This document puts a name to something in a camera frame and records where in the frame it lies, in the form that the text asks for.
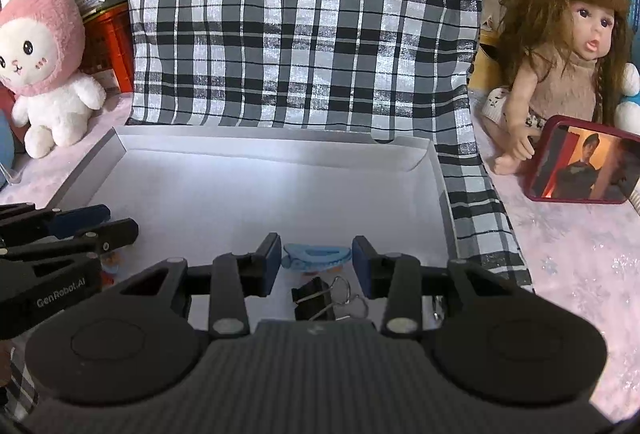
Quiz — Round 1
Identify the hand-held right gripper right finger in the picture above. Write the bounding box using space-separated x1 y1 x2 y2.
351 235 526 339

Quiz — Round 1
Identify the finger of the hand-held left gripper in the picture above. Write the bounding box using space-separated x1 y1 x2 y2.
0 218 140 265
0 203 112 247

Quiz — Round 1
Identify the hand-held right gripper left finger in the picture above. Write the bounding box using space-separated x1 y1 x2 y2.
120 233 283 340

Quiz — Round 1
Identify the black binder clip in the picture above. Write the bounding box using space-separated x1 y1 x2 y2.
291 275 370 322

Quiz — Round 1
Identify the white cardboard box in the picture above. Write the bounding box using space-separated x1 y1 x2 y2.
47 124 458 332

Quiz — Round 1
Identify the blue spotted plush animal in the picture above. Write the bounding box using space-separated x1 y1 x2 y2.
0 109 16 187

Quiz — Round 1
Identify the pink and white bunny plush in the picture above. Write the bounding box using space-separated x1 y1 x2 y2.
0 0 107 160

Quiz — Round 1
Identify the red plastic crate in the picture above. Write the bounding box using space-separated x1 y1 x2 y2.
80 7 136 95

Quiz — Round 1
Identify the pink blanket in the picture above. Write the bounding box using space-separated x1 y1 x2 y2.
0 89 640 415

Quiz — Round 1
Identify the yellow box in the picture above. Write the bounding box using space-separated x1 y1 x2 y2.
467 45 506 90

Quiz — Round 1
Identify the phone in red case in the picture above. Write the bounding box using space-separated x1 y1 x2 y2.
523 114 640 205

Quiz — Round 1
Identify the black and white plaid cloth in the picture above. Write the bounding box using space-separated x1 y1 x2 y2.
2 0 536 422

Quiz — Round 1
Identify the brown-haired baby doll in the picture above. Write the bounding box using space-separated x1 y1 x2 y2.
482 0 632 176

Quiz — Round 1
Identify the blue robot cat plush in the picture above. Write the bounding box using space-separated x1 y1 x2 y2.
615 62 640 135

